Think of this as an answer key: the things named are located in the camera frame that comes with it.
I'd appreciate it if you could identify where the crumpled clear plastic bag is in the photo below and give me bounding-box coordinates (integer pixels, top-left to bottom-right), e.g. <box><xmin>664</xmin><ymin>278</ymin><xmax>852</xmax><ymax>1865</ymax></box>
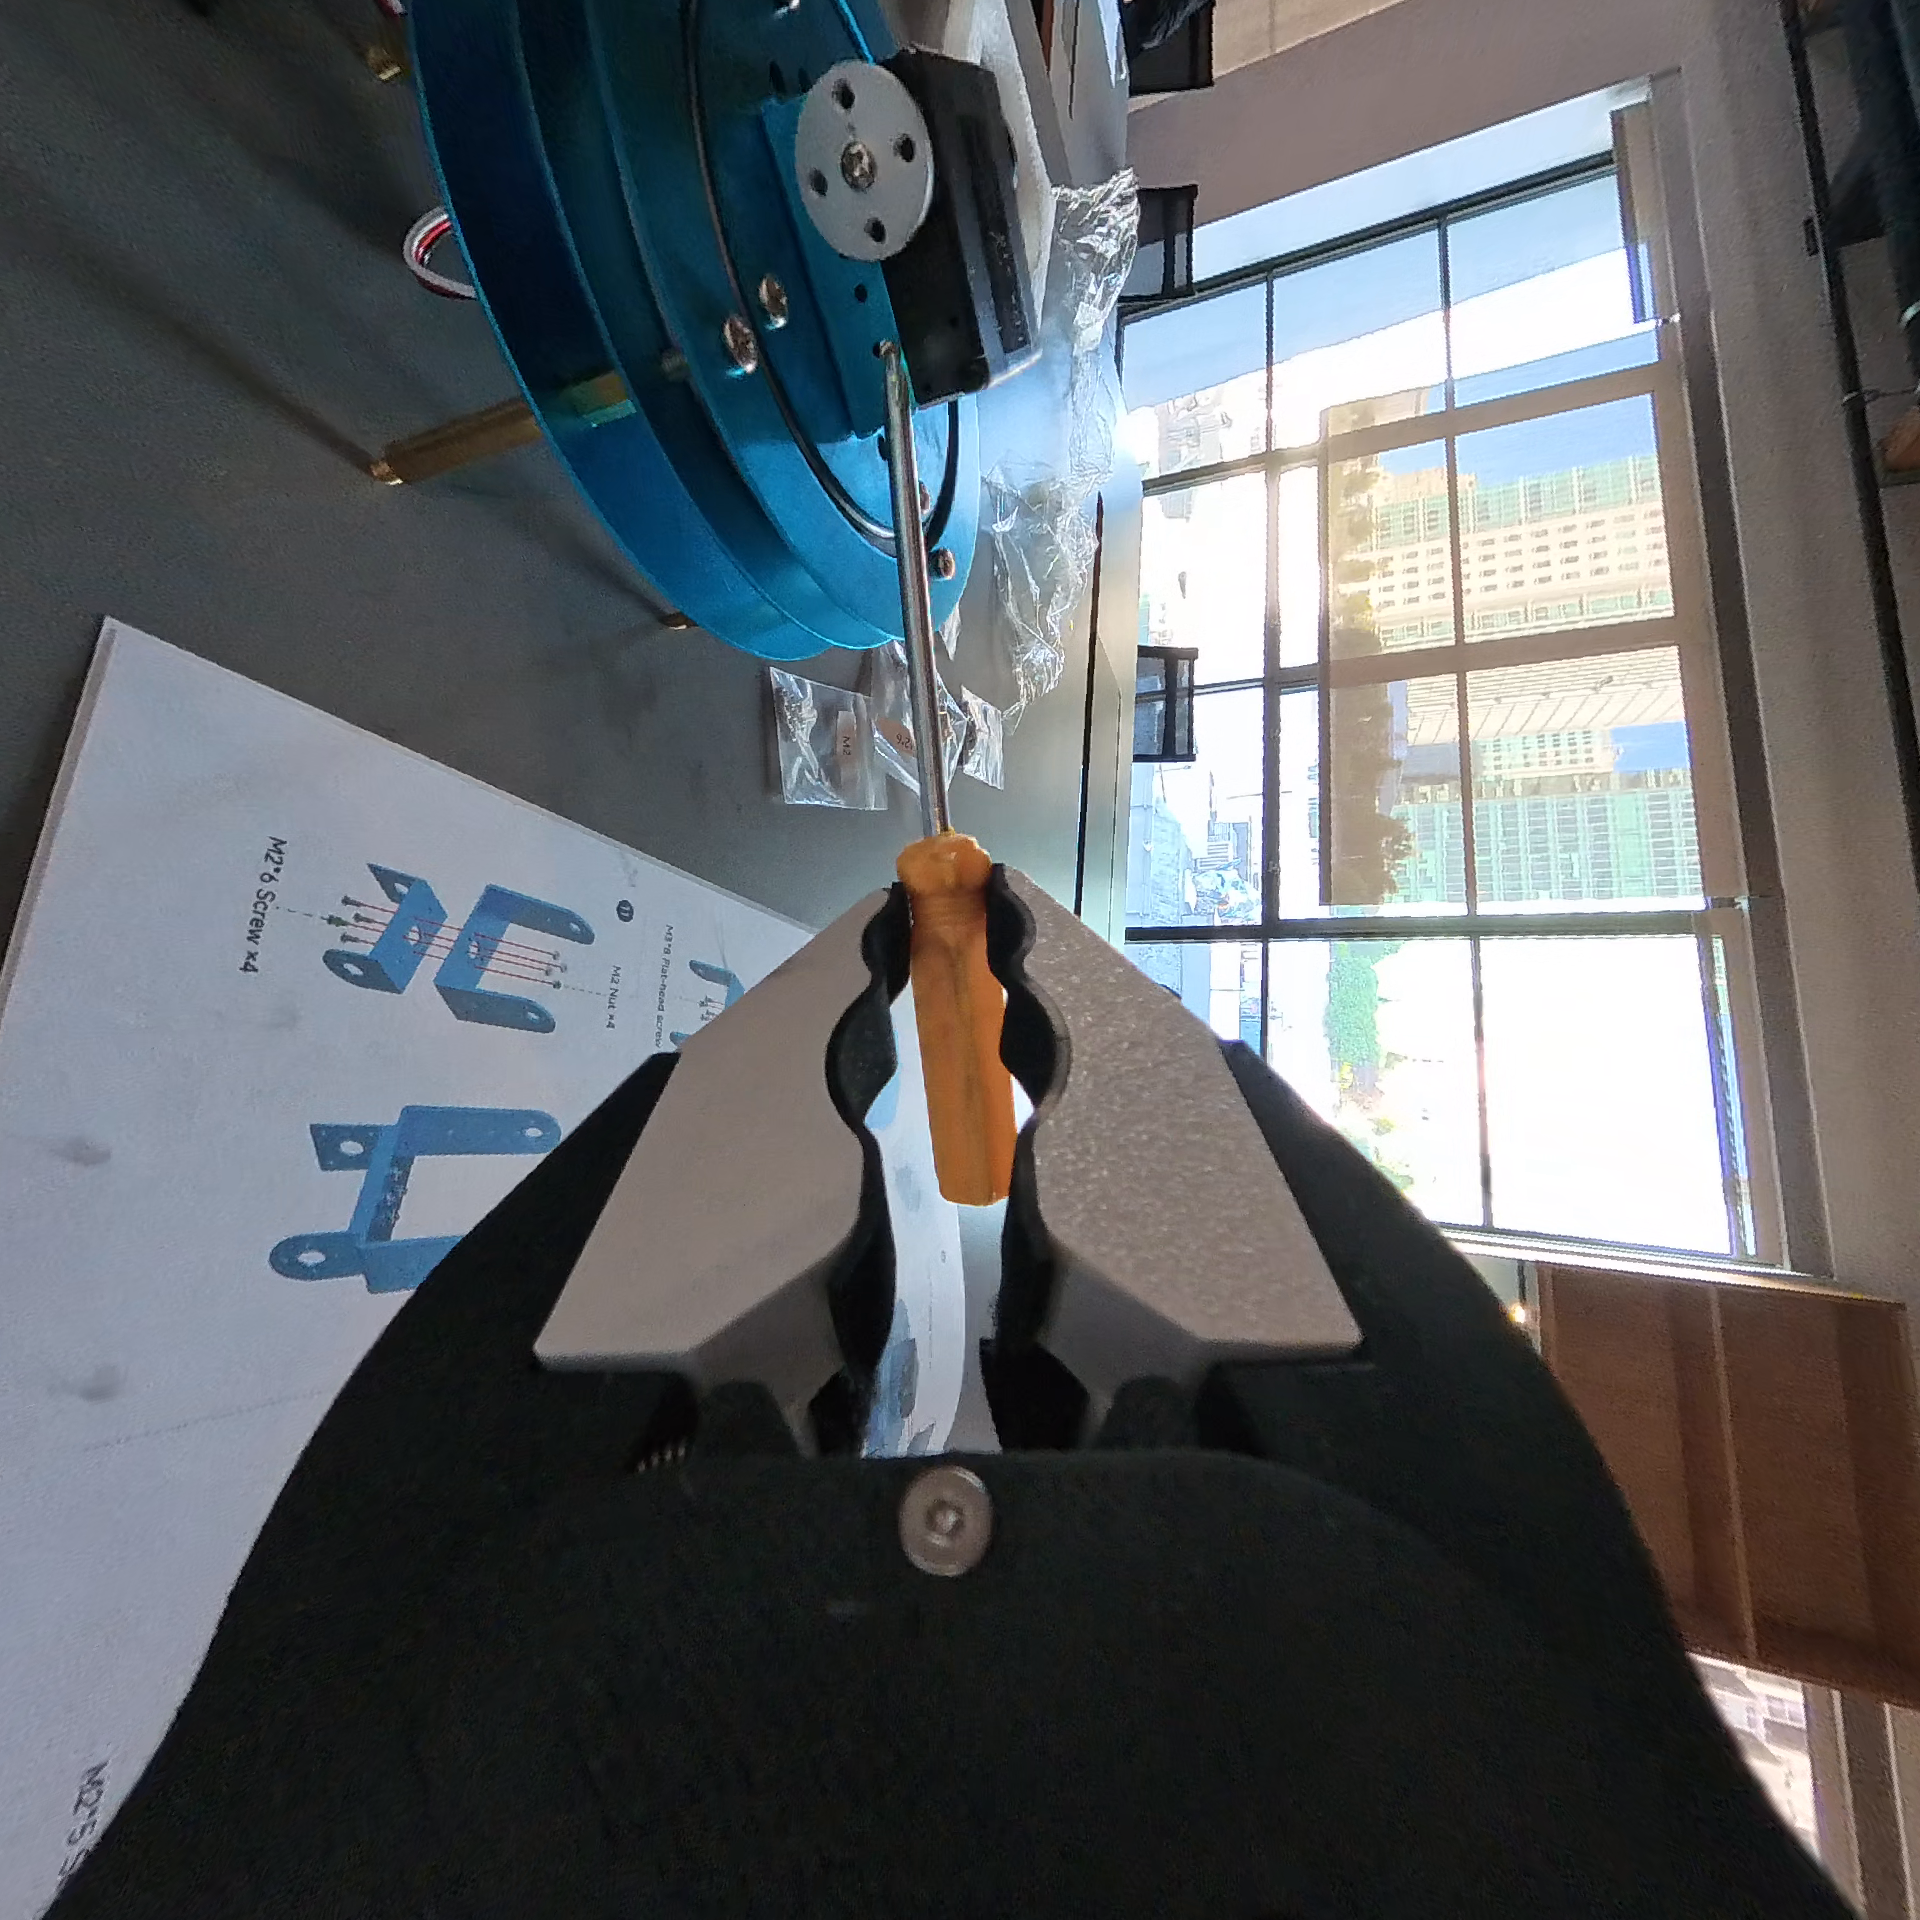
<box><xmin>981</xmin><ymin>163</ymin><xmax>1146</xmax><ymax>708</ymax></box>

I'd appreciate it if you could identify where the white foam sheet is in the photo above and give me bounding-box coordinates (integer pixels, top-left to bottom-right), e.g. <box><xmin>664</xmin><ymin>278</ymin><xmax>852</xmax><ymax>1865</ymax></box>
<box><xmin>966</xmin><ymin>0</ymin><xmax>1130</xmax><ymax>197</ymax></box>

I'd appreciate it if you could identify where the robot assembly instruction manual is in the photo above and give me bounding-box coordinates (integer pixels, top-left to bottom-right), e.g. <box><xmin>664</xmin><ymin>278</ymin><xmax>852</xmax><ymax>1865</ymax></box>
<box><xmin>0</xmin><ymin>617</ymin><xmax>999</xmax><ymax>1920</ymax></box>

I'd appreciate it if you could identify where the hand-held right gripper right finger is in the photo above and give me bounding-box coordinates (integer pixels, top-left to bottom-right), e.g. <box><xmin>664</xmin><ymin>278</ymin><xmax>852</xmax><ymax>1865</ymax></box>
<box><xmin>981</xmin><ymin>865</ymin><xmax>1367</xmax><ymax>1453</ymax></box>

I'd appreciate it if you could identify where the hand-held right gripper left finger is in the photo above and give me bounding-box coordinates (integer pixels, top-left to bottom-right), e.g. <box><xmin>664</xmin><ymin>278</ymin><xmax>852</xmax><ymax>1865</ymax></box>
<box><xmin>532</xmin><ymin>881</ymin><xmax>912</xmax><ymax>1458</ymax></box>

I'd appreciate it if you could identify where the orange handled screwdriver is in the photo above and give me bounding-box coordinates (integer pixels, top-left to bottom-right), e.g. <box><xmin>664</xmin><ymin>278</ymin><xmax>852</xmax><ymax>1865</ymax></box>
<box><xmin>876</xmin><ymin>337</ymin><xmax>1026</xmax><ymax>1206</ymax></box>

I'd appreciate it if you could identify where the black insulated pipe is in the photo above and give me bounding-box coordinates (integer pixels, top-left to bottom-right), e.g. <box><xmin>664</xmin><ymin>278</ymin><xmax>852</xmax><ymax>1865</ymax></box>
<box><xmin>1836</xmin><ymin>0</ymin><xmax>1920</xmax><ymax>242</ymax></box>

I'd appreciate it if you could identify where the large grid window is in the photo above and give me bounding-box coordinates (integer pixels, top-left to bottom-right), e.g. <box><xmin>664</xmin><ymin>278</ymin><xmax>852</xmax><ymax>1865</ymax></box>
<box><xmin>1115</xmin><ymin>81</ymin><xmax>1787</xmax><ymax>1269</ymax></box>

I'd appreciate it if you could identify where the black servo motor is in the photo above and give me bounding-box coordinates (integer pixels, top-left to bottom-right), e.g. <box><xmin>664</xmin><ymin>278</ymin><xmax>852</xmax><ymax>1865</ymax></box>
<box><xmin>792</xmin><ymin>41</ymin><xmax>1047</xmax><ymax>410</ymax></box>

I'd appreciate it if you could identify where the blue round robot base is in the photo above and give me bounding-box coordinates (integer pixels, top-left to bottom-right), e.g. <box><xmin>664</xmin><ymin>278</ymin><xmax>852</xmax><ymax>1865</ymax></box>
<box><xmin>402</xmin><ymin>0</ymin><xmax>983</xmax><ymax>661</ymax></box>

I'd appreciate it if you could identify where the black ceiling rail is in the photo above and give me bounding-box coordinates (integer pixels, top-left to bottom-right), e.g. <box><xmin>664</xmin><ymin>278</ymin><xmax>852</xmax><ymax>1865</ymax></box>
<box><xmin>1781</xmin><ymin>0</ymin><xmax>1920</xmax><ymax>489</ymax></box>

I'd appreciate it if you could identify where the wooden board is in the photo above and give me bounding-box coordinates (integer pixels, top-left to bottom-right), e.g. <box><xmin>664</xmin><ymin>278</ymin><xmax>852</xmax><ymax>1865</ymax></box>
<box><xmin>1529</xmin><ymin>1259</ymin><xmax>1920</xmax><ymax>1711</ymax></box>

